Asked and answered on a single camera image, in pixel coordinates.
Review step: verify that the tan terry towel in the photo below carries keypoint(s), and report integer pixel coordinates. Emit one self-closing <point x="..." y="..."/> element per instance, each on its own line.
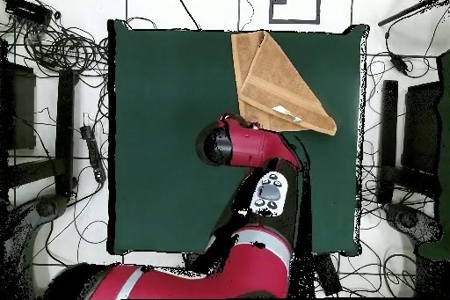
<point x="277" y="92"/>

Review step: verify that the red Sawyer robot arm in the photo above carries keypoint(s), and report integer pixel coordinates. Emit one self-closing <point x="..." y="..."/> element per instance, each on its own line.
<point x="249" y="145"/>

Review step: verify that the black flat panel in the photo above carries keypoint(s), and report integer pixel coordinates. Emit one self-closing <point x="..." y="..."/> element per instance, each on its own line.
<point x="420" y="127"/>
<point x="21" y="110"/>

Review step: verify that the dark green tablecloth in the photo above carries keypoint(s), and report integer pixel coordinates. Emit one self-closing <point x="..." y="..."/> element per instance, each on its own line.
<point x="168" y="173"/>

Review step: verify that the black power strip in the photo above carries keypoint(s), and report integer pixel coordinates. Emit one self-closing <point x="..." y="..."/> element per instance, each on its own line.
<point x="327" y="273"/>
<point x="93" y="152"/>

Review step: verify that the black power adapter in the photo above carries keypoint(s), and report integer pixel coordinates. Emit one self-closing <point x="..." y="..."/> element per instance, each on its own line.
<point x="399" y="63"/>

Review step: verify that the grey chair base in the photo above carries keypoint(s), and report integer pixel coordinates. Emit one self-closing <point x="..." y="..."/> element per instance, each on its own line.
<point x="45" y="206"/>
<point x="407" y="219"/>

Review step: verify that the black tripod pole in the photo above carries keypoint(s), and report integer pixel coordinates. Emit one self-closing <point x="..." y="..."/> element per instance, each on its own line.
<point x="404" y="13"/>

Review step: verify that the black device box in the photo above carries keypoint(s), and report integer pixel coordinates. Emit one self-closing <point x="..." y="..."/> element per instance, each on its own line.
<point x="28" y="9"/>

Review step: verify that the black frame bar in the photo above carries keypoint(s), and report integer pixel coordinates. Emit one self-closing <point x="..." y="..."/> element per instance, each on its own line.
<point x="389" y="131"/>
<point x="65" y="131"/>

